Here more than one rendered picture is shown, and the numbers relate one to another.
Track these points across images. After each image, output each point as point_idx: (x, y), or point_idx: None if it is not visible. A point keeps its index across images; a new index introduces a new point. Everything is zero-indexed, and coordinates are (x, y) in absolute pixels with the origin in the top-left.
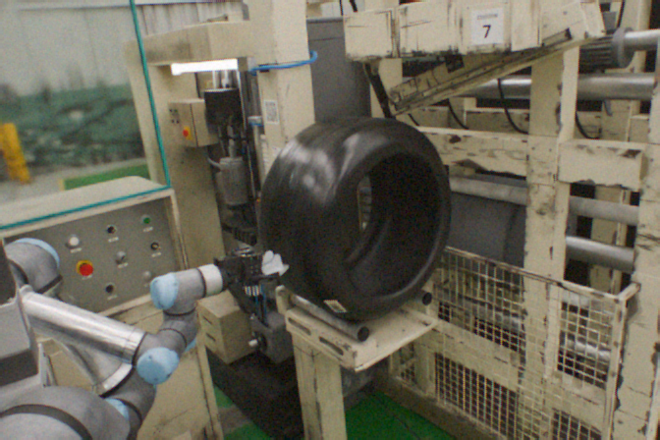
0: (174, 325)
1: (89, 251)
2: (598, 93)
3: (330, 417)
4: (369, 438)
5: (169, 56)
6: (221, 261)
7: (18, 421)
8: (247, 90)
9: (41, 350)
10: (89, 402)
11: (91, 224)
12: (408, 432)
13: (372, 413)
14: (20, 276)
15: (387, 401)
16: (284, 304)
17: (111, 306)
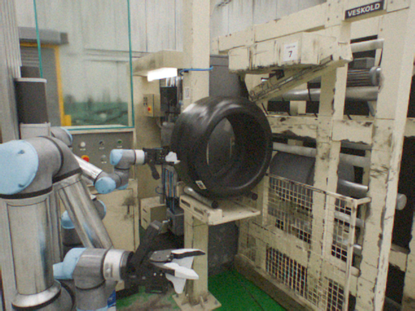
0: (117, 172)
1: (89, 151)
2: (357, 96)
3: (199, 266)
4: (222, 290)
5: (145, 67)
6: (145, 148)
7: (37, 137)
8: (181, 87)
9: None
10: (65, 146)
11: (93, 138)
12: (246, 291)
13: (227, 279)
14: None
15: (238, 274)
16: (179, 192)
17: None
